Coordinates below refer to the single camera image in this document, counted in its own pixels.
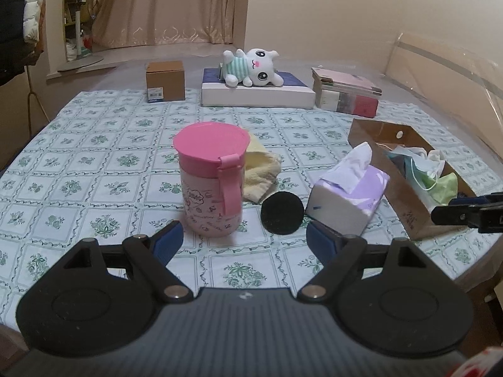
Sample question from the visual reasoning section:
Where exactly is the thin hanging cord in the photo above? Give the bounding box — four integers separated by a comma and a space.
26, 64, 50, 121

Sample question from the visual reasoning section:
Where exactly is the soft tissue pack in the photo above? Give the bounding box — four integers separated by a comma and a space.
305, 141, 391, 237

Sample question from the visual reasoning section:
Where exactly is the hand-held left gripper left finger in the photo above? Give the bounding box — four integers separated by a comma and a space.
64, 220, 193, 305

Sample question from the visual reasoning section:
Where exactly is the green floral tablecloth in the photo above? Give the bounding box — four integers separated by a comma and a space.
0, 88, 494, 323

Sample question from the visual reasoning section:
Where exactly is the white patterned book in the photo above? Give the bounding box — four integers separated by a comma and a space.
315, 86, 341, 112

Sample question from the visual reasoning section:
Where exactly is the pink cover book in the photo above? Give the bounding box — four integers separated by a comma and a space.
311, 66, 383, 95

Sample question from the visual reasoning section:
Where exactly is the white cloth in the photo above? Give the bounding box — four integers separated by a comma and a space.
387, 145, 429, 162

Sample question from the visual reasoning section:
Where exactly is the thin pale book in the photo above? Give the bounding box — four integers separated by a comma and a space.
314, 80, 381, 99

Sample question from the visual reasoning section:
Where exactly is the floor fan stand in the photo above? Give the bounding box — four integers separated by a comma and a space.
57, 7, 105, 74

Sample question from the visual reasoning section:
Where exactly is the red white packet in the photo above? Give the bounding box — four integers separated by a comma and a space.
457, 347, 503, 377

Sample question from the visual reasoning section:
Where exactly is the brown cardboard tray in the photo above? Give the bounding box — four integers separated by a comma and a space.
347, 117, 478, 241

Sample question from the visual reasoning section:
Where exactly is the light green cloth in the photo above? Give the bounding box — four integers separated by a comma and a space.
420, 172, 460, 206

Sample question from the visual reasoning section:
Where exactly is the black round pad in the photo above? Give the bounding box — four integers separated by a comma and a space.
260, 191, 306, 237

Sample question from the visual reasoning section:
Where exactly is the beige patterned curtain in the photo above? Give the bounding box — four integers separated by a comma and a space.
92, 0, 252, 48

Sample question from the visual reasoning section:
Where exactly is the pleated face mask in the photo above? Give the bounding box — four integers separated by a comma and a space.
406, 156, 447, 193

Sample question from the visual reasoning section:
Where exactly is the small brown cardboard box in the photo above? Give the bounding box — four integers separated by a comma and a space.
145, 60, 186, 105

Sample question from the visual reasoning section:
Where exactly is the grey patterned book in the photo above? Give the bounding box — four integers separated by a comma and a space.
337, 92, 361, 114

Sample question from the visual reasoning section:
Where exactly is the yellow towel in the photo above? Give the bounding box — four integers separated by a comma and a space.
241, 127, 283, 205

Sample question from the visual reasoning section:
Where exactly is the black jacket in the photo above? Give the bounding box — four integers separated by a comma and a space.
0, 0, 45, 87

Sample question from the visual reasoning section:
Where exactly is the clear plastic sheet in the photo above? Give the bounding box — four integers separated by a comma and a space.
380, 30, 503, 135

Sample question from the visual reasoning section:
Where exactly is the white flat box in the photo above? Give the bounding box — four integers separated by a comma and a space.
201, 68, 317, 109

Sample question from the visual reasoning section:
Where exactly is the cluttered wooden shelf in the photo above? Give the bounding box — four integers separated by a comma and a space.
62, 0, 109, 54

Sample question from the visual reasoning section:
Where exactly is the white puffer jacket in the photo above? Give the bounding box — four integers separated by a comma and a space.
21, 0, 44, 44

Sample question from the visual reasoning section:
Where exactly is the pink lidded cup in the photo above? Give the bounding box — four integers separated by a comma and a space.
172, 122, 251, 238

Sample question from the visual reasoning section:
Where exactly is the red patterned book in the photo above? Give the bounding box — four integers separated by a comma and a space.
353, 96, 380, 119

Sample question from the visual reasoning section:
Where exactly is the white bunny plush toy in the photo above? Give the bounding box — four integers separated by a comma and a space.
221, 46, 284, 88

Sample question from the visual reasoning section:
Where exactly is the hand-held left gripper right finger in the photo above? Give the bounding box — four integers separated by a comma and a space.
298, 221, 427, 303

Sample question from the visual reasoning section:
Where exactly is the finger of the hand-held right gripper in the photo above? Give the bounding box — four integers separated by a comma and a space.
430, 204, 503, 233
448, 192, 503, 207

